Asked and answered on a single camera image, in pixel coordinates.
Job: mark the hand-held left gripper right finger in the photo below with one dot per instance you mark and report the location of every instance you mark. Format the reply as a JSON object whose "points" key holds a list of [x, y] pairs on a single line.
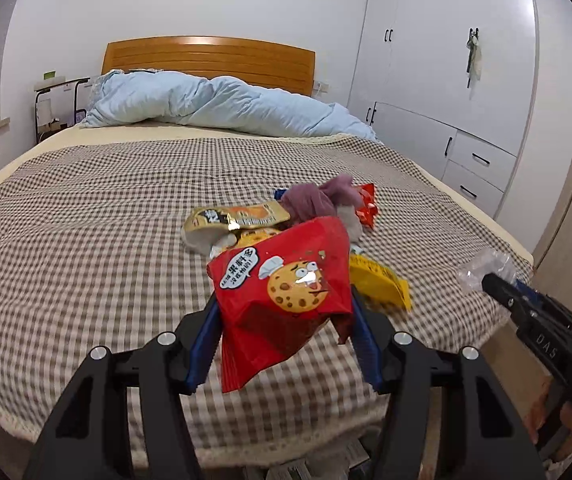
{"points": [[366, 342]]}

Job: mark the beige door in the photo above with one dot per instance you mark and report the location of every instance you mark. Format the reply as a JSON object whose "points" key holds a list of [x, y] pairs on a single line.
{"points": [[566, 210]]}

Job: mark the gold snack packet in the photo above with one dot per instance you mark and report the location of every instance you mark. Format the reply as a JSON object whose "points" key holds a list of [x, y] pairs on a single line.
{"points": [[236, 217]]}

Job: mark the yellow snack bag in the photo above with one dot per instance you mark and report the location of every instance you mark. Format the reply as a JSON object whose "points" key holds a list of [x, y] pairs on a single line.
{"points": [[381, 280]]}

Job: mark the white wall socket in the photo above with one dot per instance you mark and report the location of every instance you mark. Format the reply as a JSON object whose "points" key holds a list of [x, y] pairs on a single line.
{"points": [[321, 87]]}

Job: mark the red cookie snack bag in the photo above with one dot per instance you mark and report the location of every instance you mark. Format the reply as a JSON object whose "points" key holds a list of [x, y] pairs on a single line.
{"points": [[276, 280]]}

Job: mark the purple towel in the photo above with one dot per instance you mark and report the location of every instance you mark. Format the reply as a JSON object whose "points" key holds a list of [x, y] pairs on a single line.
{"points": [[311, 200]]}

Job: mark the light blue duvet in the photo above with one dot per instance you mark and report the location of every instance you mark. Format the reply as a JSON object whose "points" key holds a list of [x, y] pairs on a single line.
{"points": [[226, 105]]}

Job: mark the orange-red snack wrapper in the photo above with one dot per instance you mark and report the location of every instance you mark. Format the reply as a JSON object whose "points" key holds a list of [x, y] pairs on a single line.
{"points": [[366, 205]]}

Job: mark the black metal side table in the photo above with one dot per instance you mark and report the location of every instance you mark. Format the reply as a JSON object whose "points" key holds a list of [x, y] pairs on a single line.
{"points": [[58, 85]]}

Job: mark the cream bed sheet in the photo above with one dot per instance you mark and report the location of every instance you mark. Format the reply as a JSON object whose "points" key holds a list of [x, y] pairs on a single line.
{"points": [[116, 132]]}

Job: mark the clear plastic wrap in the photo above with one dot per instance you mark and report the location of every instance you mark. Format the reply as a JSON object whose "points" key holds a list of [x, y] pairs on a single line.
{"points": [[486, 265]]}

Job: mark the bed with checkered cover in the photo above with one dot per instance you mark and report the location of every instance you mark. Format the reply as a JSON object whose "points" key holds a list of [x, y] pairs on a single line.
{"points": [[91, 235]]}

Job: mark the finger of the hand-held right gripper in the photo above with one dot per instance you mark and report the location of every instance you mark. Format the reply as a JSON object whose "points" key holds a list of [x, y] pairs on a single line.
{"points": [[531, 291], [503, 297]]}

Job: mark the white wardrobe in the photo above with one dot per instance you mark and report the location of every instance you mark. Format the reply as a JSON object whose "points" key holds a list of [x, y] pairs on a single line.
{"points": [[431, 60]]}

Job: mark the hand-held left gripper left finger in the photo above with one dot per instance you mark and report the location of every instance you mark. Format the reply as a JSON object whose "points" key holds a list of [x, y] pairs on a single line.
{"points": [[206, 342]]}

